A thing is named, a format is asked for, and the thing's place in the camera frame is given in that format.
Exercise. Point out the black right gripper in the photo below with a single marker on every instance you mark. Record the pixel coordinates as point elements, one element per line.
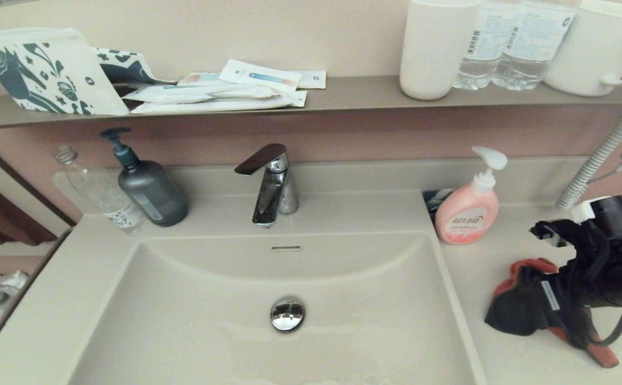
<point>610,283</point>

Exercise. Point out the grey and orange cloth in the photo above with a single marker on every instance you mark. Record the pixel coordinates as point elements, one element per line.
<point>514,310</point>

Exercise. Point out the chrome faucet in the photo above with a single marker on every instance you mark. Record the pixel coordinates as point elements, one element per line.
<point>273,198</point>

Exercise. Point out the beige sink basin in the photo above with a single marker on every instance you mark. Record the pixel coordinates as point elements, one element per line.
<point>209,321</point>

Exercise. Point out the pink soap pump bottle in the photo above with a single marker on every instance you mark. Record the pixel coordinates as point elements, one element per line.
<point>467,214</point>

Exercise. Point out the dark blue white packet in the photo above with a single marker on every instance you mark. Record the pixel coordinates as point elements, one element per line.
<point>436,200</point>

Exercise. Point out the white ribbed mug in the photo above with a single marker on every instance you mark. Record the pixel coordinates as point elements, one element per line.
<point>586,48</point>

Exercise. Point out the clear water bottle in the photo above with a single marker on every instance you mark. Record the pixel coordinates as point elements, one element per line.
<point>486,48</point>
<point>533,43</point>

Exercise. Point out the white tumbler cup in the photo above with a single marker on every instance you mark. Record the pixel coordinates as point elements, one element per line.
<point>433,48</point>

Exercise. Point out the chrome drain stopper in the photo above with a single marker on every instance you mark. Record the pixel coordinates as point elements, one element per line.
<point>287,313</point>

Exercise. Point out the small white sachet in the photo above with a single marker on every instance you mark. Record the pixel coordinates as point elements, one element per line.
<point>313,80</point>

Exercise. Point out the white packet with blue toothbrush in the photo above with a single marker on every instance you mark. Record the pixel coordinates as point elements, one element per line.
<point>260,76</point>

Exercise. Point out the flat white long packet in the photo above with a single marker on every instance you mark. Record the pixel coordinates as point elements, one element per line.
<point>225,105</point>

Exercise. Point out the long white wrapped packet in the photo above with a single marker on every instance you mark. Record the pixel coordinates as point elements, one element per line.
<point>193,94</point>

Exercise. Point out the white packet with peach print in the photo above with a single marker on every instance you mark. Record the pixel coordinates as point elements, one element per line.
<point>200,79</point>

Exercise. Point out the grey pump bottle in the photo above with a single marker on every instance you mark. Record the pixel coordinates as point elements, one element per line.
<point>152,195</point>

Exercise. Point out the clear empty plastic bottle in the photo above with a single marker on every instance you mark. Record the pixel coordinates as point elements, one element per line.
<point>101,198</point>

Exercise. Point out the small white blue patterned pouch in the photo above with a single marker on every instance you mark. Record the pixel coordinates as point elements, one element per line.
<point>131,67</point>

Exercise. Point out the large white blue patterned pouch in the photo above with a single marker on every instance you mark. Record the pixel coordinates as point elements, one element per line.
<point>43,74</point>

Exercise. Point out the dark brown furniture piece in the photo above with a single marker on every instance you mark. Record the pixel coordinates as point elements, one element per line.
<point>6,222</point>

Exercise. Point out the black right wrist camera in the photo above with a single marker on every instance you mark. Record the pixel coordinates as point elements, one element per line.
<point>618,216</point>

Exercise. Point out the brown wall shelf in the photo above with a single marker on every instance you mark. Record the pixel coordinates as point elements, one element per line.
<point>354,96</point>

